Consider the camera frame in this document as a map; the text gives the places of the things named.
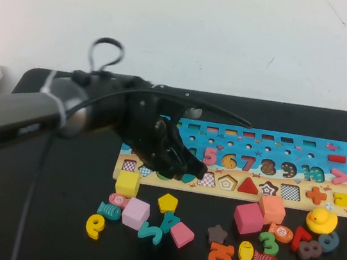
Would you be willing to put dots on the brown wooden number eight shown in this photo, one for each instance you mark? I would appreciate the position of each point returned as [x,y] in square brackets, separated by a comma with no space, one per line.
[308,250]

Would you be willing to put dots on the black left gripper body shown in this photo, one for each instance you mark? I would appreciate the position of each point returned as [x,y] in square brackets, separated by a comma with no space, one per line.
[141,125]

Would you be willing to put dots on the salmon wooden cube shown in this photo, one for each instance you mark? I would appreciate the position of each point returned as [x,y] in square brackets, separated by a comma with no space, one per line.
[271,209]

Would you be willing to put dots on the blue wooden number nine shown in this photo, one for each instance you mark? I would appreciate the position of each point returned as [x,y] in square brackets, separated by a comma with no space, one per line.
[335,239]

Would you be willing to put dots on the yellow wooden pentagon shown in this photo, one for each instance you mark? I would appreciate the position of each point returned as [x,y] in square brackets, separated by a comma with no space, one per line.
[167,203]

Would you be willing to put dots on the pink wooden number five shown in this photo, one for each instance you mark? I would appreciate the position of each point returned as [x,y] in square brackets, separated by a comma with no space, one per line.
[212,151]

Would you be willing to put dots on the red wooden number seven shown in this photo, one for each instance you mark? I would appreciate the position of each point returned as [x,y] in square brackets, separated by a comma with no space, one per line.
[297,241]

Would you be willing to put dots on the blue wooden puzzle board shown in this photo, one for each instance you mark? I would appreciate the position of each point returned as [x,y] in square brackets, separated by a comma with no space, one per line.
[270,179]

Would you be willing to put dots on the brown wooden star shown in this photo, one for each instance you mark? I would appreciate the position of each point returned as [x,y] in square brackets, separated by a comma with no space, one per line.
[217,234]

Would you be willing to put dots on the teal wooden number four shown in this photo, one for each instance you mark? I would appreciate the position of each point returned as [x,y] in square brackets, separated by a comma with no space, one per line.
[171,225]

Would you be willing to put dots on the pink greater-than sign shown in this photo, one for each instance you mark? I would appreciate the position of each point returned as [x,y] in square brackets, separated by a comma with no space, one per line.
[344,177]

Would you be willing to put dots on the orange plus sign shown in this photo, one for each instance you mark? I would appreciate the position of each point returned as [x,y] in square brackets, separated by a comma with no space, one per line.
[316,195]

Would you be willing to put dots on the yellow wooden cube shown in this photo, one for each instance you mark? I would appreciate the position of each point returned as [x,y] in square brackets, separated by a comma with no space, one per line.
[126,184]

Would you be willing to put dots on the red minus sign bar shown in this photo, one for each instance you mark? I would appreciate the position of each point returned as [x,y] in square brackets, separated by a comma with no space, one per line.
[336,158]

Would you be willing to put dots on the orange wooden number ten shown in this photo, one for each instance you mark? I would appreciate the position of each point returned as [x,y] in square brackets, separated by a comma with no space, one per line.
[217,248]

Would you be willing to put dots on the magenta wooden cube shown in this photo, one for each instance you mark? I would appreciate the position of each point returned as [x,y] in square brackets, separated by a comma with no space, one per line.
[247,218]

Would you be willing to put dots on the pink fish with five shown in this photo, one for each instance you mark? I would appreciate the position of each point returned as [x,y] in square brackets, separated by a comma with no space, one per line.
[118,200]

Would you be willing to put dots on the red wooden triangle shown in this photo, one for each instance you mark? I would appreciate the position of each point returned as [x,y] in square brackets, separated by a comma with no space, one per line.
[248,187]

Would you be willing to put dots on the yellow wooden fish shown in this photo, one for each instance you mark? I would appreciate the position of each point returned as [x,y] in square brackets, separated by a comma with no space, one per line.
[245,254]

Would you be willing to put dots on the yellow wooden number nine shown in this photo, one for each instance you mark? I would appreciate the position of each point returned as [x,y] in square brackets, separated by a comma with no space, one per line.
[95,231]

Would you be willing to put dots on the green wooden circle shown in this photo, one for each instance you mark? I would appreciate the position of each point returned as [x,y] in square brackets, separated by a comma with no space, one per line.
[161,176]

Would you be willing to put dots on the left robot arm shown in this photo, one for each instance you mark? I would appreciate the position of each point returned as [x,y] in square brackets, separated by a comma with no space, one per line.
[17,114]

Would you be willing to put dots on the orange fish with ten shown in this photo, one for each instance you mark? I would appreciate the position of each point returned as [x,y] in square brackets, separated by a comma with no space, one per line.
[281,232]

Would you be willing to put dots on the pink wooden trapezoid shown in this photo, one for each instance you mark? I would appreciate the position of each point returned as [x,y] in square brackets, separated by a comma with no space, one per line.
[181,235]

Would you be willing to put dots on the white zip tie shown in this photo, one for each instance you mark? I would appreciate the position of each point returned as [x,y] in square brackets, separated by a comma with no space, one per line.
[61,111]

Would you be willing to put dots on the teal wooden number five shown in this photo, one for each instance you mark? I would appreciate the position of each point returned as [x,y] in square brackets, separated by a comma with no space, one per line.
[155,231]

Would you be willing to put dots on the light pink wooden cube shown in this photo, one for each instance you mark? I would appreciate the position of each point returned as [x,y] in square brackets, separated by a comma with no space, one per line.
[134,214]

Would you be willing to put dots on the yellow equals sign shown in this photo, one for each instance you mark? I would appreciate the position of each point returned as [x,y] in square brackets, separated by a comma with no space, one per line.
[342,200]

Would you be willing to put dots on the teal wooden heart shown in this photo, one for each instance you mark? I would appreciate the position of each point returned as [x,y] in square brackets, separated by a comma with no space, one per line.
[188,179]

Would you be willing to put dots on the green wooden number three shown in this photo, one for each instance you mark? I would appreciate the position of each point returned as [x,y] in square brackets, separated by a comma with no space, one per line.
[265,237]

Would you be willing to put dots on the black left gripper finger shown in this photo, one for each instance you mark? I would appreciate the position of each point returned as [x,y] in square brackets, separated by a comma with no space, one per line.
[188,159]
[171,168]

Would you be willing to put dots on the yellow rubber duck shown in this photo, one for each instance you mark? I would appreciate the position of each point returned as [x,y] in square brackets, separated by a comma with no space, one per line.
[321,220]

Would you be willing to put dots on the teal wooden fish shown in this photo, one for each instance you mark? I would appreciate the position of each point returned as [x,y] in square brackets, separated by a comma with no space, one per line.
[109,211]

